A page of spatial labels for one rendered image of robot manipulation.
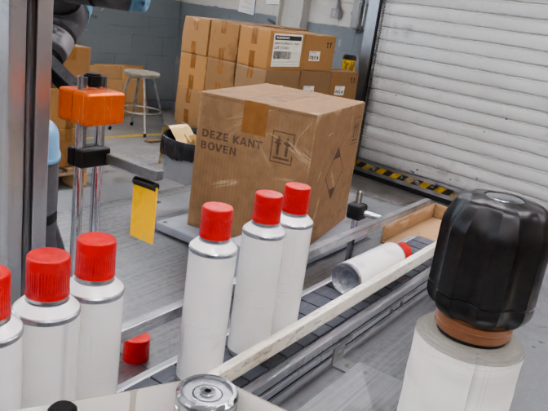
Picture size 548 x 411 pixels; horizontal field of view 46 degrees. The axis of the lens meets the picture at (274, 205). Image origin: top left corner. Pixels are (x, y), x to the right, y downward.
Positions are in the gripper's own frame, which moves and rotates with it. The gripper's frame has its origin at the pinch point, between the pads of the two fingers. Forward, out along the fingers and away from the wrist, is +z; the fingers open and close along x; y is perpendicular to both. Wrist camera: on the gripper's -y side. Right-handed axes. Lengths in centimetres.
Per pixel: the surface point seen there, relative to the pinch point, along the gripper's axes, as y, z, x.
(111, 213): -20.4, 1.5, -16.0
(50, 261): -26, 45, 61
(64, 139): 48, -149, -249
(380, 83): -153, -316, -269
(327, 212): -62, -8, 0
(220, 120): -34.9, -11.0, 11.4
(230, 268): -40, 34, 48
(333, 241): -57, 14, 26
